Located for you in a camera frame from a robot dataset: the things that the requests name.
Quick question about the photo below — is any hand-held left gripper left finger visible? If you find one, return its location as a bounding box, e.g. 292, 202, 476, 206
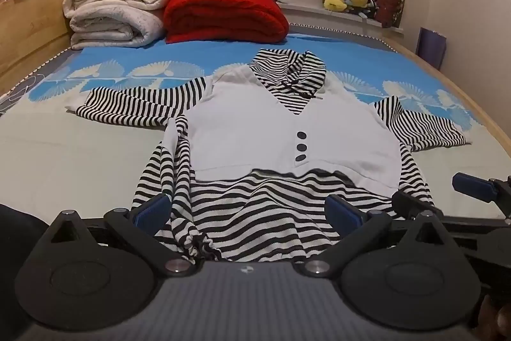
47, 192, 197, 278

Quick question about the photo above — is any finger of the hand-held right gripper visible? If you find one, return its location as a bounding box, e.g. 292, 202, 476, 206
392, 190, 445, 220
452, 172, 511, 220

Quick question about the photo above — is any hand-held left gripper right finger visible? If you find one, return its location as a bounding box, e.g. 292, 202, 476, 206
293, 194, 472, 278

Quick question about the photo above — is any striped and white hooded dress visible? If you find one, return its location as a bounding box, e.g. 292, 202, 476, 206
66, 49, 474, 262

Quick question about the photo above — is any person's right hand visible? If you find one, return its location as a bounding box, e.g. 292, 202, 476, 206
477, 292, 511, 341

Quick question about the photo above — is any blue and white bed blanket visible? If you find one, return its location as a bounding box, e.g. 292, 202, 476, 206
0, 30, 498, 242

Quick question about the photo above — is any purple box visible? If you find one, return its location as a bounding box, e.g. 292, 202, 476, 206
415, 26, 448, 71

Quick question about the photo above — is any white folded towel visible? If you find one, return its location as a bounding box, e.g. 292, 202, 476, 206
69, 9, 167, 50

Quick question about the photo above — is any dark red plush cushion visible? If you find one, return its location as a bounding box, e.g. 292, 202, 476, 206
375, 0, 406, 28

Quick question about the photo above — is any white windowsill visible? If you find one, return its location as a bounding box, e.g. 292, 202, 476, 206
278, 1, 405, 36

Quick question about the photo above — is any striped plush toy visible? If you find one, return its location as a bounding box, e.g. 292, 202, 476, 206
361, 0, 380, 20

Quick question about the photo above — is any red folded blanket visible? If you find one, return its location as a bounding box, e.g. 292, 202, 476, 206
163, 0, 290, 45

